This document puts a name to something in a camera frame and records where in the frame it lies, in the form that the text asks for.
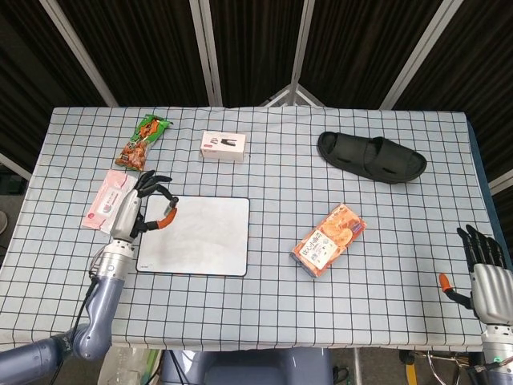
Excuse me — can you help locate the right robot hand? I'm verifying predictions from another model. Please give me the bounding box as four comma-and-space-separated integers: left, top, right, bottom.
438, 224, 513, 326

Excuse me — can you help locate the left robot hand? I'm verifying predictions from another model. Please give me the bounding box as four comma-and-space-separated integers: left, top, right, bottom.
109, 169, 179, 245

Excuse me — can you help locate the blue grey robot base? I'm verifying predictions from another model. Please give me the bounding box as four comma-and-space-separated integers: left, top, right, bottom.
160, 346, 334, 385

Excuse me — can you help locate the white dry-erase board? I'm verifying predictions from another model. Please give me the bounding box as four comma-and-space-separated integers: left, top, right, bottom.
135, 195, 251, 278

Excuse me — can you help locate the pink wet wipes pack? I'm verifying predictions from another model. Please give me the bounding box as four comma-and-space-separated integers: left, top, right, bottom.
81, 169, 137, 233

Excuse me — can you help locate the green orange snack bag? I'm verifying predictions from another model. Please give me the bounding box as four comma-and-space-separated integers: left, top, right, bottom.
114, 113, 174, 172

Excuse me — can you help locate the small white cardboard box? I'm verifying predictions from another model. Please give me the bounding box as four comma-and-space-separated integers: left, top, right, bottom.
200, 131, 248, 164

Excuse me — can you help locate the white black checkered tablecloth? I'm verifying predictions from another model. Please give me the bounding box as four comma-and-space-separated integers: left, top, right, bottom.
0, 105, 496, 354

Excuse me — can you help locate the orange blue biscuit box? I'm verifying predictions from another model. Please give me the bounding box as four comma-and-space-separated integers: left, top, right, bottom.
291, 202, 367, 278

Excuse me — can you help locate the black rubber slipper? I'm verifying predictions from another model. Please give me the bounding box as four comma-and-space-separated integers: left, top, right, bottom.
317, 131, 428, 185

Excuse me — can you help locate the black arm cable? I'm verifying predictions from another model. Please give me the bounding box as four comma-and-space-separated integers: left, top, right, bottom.
50, 246, 106, 385

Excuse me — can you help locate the white partition frame post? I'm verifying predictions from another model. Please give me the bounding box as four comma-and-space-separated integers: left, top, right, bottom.
38, 0, 121, 107
379, 0, 458, 110
289, 0, 315, 107
189, 0, 224, 107

